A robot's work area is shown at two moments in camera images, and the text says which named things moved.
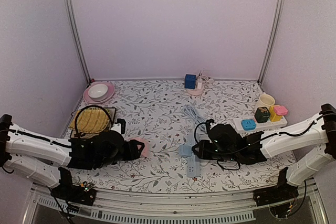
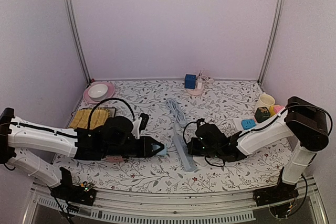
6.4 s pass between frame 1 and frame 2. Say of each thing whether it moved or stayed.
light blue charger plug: moved
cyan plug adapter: stayed
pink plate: stayed
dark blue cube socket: stayed
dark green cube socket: stayed
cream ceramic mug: stayed
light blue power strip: moved
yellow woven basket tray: stayed
